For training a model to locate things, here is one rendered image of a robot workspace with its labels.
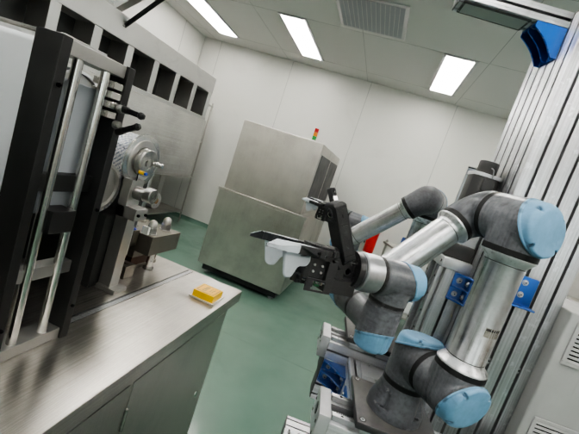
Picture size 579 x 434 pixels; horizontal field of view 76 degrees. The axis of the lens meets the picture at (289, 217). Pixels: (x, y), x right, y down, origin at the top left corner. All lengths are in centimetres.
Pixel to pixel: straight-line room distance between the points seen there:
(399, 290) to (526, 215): 31
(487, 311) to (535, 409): 51
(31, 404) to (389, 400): 79
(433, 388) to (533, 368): 46
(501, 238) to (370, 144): 459
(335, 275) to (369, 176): 471
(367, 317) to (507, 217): 37
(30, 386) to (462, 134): 528
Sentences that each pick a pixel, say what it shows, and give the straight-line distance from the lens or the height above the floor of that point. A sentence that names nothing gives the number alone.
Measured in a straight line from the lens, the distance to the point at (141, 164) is 104.
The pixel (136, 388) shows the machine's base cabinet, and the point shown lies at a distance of 97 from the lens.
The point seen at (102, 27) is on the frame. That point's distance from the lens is 139.
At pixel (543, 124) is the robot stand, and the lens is 126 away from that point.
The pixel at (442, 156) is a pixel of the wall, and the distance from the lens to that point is 546.
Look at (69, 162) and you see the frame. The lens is 76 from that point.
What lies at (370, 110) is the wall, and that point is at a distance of 550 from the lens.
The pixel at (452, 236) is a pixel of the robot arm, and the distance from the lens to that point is 97.
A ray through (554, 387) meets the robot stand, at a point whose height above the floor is 101.
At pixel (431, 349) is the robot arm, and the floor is 104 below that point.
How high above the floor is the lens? 137
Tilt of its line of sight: 8 degrees down
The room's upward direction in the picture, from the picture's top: 19 degrees clockwise
